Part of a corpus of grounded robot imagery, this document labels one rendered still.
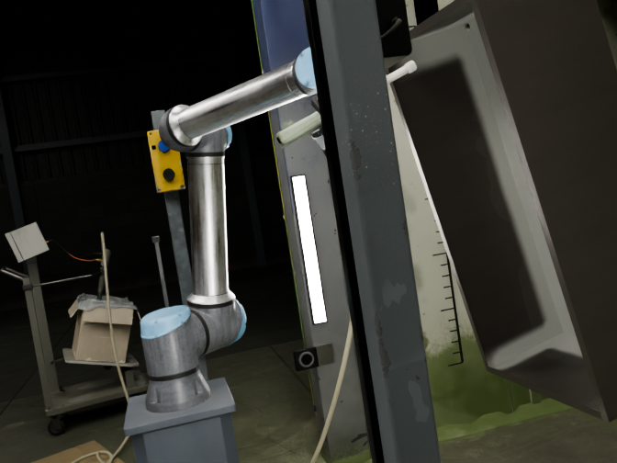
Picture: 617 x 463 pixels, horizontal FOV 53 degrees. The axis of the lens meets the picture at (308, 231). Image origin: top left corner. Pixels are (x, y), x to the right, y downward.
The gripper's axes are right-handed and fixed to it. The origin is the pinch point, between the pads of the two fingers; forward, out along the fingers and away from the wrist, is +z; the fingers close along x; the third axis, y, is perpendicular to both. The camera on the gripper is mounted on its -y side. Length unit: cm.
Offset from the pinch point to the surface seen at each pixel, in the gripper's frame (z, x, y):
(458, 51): 21, 68, 3
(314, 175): 75, 16, 19
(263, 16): 76, 32, -47
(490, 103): 20, 69, 25
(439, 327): 70, 29, 106
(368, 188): -115, -41, 1
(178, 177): 94, -31, -8
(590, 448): 22, 41, 162
